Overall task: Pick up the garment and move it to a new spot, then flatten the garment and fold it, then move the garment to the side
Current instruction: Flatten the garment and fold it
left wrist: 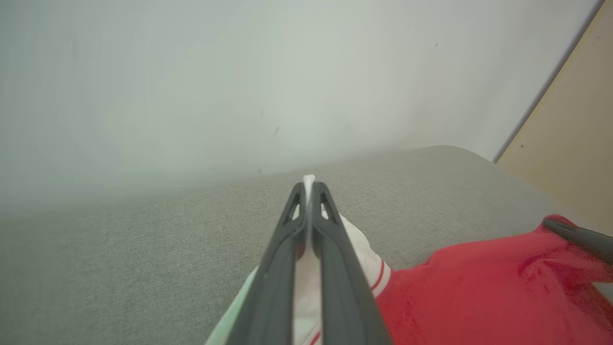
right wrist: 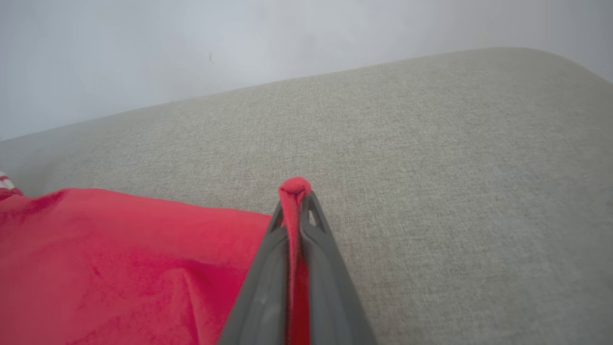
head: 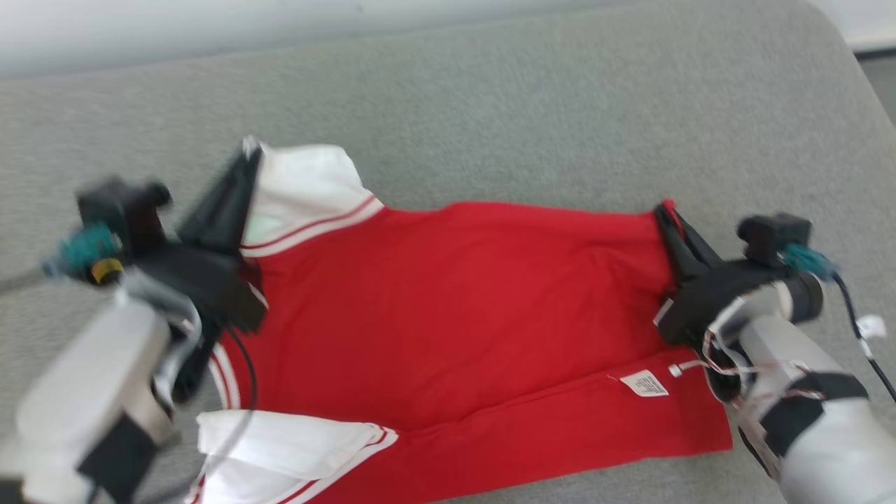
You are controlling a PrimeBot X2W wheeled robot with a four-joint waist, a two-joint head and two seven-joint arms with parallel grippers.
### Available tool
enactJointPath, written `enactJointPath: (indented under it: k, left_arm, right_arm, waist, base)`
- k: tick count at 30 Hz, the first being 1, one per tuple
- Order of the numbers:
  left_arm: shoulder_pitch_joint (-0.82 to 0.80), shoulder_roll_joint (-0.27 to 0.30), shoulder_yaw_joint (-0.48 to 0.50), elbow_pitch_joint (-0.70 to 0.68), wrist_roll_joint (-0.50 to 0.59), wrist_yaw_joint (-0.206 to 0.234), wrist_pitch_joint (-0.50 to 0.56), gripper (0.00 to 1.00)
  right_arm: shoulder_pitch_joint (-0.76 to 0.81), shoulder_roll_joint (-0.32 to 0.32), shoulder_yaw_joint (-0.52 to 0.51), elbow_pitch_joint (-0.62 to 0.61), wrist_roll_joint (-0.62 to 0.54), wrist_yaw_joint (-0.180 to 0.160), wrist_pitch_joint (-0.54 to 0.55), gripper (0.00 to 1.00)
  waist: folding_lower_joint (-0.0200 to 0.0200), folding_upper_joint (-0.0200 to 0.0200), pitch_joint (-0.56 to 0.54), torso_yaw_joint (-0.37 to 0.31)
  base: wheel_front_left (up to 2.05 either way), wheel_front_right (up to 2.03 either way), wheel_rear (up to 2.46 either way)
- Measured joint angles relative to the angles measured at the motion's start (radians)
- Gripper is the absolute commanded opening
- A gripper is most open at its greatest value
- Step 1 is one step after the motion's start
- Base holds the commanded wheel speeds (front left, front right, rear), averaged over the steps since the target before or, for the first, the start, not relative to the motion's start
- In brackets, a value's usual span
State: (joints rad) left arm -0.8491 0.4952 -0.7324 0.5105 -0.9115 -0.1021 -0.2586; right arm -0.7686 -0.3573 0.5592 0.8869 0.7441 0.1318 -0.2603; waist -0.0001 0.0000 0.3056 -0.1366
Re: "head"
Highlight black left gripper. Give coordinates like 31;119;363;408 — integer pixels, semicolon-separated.
136;146;268;335

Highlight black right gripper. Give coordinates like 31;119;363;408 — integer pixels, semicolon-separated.
654;203;788;346

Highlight red jersey with white sleeves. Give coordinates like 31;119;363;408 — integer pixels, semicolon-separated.
185;136;734;504

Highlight grey fabric sofa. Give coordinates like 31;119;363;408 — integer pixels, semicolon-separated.
0;0;896;504

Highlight thin red white wires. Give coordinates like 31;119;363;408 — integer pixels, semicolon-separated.
668;329;827;403

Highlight teal cable connector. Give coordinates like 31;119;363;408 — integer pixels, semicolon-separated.
784;244;841;282
42;223;125;286

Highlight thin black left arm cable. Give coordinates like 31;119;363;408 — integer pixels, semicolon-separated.
157;328;258;504

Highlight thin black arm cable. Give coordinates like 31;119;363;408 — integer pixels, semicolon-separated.
832;272;896;405
157;328;258;504

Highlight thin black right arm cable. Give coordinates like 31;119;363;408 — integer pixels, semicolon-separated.
832;272;896;405

